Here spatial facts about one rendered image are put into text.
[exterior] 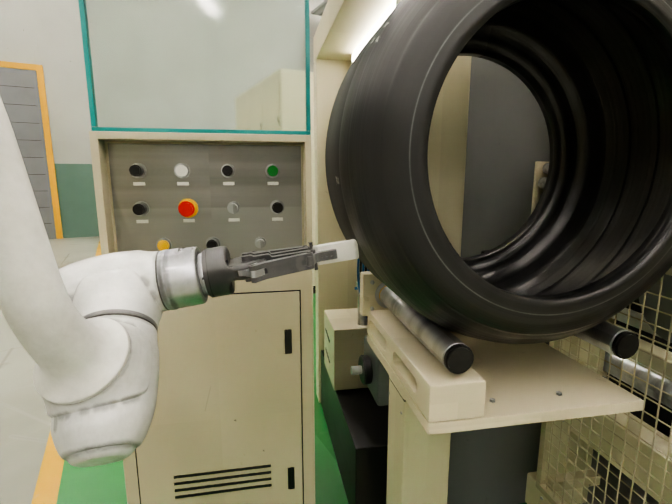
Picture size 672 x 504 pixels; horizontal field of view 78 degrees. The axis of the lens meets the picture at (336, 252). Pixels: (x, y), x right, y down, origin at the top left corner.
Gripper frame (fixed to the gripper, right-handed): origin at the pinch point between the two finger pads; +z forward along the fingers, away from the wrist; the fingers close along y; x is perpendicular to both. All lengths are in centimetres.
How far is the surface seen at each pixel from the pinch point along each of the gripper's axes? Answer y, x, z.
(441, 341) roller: -8.7, 14.4, 12.7
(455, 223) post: 24.8, 3.0, 32.4
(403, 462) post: 25, 61, 14
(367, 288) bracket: 22.5, 13.9, 9.5
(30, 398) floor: 166, 85, -147
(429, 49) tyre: -12.5, -25.5, 12.9
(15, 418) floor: 146, 85, -145
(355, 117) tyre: -8.0, -19.1, 3.7
